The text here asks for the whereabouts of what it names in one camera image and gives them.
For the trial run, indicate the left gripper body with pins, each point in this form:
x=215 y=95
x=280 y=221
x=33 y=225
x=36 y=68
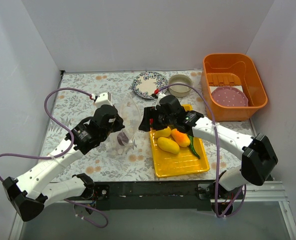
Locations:
x=118 y=124

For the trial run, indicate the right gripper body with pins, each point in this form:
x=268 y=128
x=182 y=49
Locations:
x=145 y=119

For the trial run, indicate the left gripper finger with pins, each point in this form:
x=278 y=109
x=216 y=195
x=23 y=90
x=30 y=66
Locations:
x=119 y=122
x=113 y=129

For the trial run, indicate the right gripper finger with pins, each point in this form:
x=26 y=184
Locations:
x=148 y=113
x=145 y=124

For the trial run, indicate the dark purple fruit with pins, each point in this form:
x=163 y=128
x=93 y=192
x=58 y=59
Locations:
x=122 y=139

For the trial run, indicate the clear zip top bag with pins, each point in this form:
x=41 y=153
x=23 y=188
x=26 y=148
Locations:
x=130 y=113

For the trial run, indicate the yellow pear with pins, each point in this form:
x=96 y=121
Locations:
x=165 y=133

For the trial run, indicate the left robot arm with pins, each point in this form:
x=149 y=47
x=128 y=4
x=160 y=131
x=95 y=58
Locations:
x=31 y=192

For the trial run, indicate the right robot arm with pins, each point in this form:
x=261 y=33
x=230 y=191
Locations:
x=256 y=153

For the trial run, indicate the beige ceramic bowl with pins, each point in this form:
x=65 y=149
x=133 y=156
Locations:
x=180 y=91

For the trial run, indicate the orange mango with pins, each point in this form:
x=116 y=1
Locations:
x=181 y=139

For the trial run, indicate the blue floral plate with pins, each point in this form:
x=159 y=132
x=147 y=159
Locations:
x=146 y=83

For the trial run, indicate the green chili pepper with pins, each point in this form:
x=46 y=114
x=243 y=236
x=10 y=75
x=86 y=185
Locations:
x=192 y=148

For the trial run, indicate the floral tablecloth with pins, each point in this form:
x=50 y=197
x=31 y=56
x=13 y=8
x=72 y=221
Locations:
x=72 y=105

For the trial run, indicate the yellow plastic tray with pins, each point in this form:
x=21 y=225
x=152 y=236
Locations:
x=171 y=165

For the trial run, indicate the pink dotted plate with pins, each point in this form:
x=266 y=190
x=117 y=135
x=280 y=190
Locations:
x=229 y=96

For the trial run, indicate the orange plastic basin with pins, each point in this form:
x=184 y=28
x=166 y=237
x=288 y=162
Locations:
x=233 y=70

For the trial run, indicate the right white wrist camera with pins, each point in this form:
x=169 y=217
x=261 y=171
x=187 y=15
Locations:
x=158 y=95

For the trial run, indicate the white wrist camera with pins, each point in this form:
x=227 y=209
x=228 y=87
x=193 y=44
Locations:
x=102 y=99
x=158 y=95

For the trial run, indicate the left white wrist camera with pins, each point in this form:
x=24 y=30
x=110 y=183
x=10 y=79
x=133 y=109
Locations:
x=102 y=99

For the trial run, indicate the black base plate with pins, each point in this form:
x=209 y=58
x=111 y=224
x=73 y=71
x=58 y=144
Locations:
x=150 y=195

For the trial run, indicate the aluminium rail frame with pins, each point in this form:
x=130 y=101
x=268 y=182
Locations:
x=263 y=213

